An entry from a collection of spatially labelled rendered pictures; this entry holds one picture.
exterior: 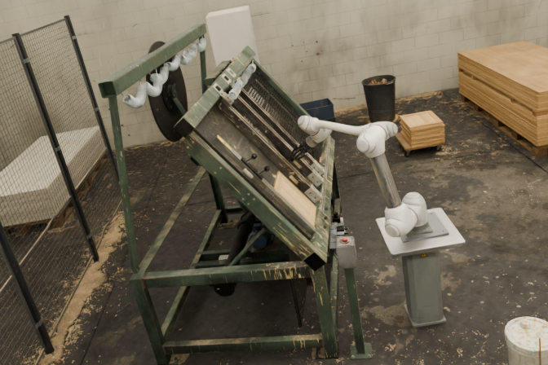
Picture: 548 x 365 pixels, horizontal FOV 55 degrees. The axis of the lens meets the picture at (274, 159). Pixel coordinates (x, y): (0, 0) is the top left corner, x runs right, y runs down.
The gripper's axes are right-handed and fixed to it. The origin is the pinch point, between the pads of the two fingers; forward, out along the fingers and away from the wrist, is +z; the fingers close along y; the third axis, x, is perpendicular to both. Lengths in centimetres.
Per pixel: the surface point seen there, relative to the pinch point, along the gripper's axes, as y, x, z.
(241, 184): 27, 79, 4
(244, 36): 91, -339, 48
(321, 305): -73, 78, 30
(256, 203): 12, 78, 7
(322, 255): -45, 75, 3
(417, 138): -150, -263, -39
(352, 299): -84, 76, 11
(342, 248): -48, 79, -11
